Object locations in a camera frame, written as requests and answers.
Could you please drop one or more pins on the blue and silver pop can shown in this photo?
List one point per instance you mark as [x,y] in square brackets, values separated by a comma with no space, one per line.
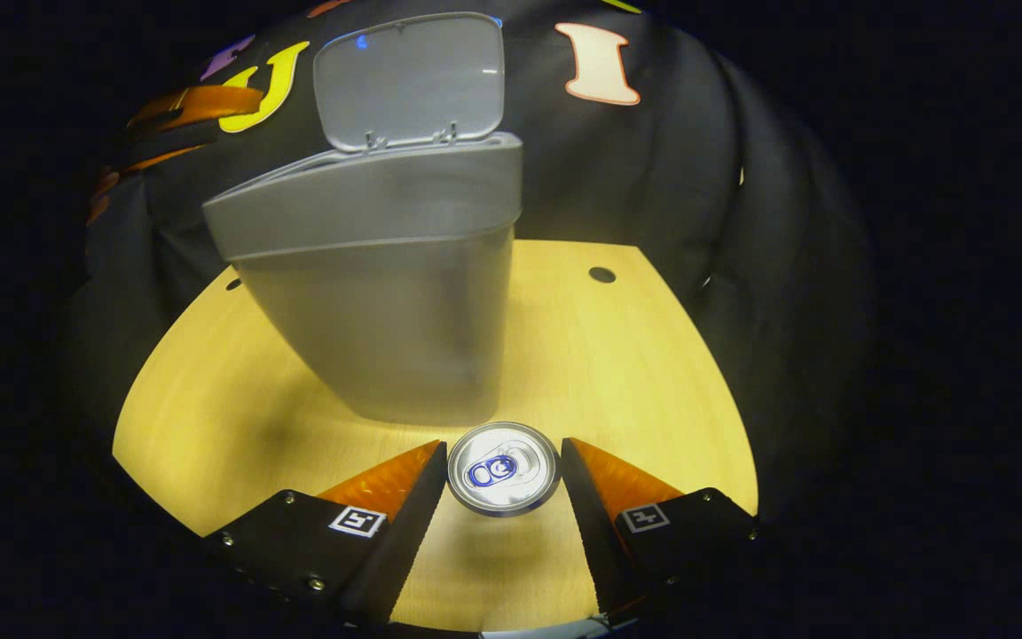
[504,469]

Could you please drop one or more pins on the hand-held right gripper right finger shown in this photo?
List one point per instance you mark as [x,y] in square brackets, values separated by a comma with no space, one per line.
[591,541]

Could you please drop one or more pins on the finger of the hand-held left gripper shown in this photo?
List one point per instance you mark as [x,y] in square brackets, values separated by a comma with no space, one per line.
[200,106]
[103,200]

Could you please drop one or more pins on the black backdrop cloth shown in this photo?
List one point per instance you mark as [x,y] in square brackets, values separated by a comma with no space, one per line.
[653,177]

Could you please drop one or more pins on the white desktop garbage bin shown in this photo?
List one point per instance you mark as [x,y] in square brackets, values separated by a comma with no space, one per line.
[387,311]

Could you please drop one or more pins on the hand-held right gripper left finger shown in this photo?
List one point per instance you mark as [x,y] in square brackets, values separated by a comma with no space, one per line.
[404,550]

